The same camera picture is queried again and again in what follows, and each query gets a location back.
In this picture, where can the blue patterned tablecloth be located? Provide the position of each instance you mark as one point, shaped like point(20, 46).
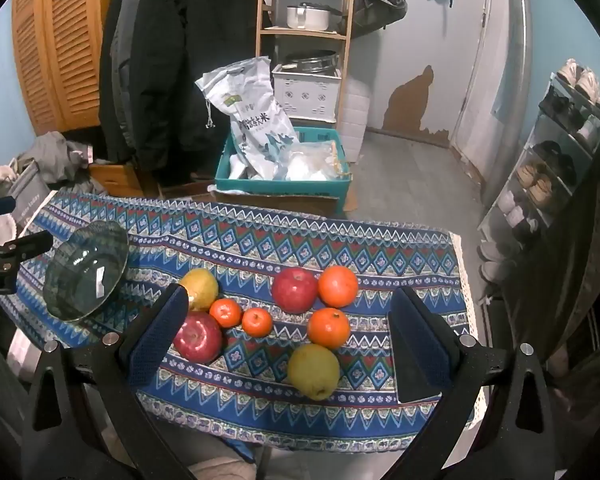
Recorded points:
point(330, 240)

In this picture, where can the grey tote bag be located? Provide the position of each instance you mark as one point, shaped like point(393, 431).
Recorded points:
point(30, 195)

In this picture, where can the teal plastic crate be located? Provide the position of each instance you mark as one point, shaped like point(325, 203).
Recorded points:
point(280, 190)

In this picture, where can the shoe rack with shoes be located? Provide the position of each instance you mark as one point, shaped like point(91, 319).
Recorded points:
point(587, 82)

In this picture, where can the grey hanging jacket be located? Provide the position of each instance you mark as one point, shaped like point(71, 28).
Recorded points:
point(130, 35)

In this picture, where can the wooden shelf rack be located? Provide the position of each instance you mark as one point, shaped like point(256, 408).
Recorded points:
point(351, 10)

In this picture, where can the red apple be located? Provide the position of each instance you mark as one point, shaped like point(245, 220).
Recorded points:
point(200, 337)
point(295, 290)

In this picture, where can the wooden louvered wardrobe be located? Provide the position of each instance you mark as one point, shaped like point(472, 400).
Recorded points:
point(65, 50)

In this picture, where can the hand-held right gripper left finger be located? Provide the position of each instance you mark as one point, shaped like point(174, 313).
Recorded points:
point(155, 342)

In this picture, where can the white rice bag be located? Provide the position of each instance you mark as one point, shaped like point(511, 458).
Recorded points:
point(260, 125)

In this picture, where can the olive hanging bag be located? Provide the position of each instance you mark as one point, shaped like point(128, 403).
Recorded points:
point(375, 10)

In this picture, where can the white foam box stack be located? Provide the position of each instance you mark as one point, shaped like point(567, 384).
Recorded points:
point(354, 120)

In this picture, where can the clear plastic bag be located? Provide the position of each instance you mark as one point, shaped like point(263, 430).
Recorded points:
point(312, 162)

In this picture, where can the small tangerine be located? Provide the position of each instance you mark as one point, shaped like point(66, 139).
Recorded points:
point(226, 312)
point(257, 322)

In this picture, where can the yellow pear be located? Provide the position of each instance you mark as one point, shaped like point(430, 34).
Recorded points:
point(314, 370)
point(201, 287)

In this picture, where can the black hanging coat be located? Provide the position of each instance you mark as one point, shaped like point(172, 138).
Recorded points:
point(195, 60)

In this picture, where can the wooden drawer box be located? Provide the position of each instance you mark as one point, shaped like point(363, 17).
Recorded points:
point(115, 177)

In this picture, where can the pale door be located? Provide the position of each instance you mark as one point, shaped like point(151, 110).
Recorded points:
point(495, 60)

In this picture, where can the large orange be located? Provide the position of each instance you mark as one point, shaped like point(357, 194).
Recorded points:
point(328, 327)
point(337, 286)

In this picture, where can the white lattice basket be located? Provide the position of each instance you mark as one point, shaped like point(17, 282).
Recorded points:
point(305, 95)

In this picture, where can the grey clothes pile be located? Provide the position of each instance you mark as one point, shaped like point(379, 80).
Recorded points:
point(55, 155)

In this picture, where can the dark green glass bowl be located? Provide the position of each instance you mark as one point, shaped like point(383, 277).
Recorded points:
point(85, 275)

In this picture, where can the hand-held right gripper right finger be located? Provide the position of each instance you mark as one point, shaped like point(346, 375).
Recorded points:
point(412, 320)

